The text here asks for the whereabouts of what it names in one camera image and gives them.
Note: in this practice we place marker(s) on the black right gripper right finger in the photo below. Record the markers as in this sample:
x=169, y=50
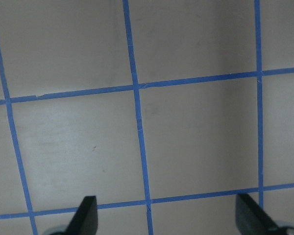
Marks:
x=250, y=218

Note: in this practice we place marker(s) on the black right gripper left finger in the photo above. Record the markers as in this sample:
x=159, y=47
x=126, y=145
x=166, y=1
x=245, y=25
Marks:
x=85, y=220

